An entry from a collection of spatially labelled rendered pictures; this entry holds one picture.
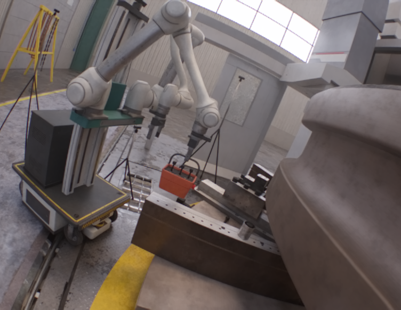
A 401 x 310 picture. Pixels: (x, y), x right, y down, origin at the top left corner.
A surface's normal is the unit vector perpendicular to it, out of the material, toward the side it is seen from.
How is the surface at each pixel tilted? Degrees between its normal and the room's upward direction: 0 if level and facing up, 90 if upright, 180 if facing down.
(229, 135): 90
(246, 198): 90
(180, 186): 97
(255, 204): 90
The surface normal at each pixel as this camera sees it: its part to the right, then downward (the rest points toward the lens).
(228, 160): 0.16, 0.33
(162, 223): -0.14, 0.22
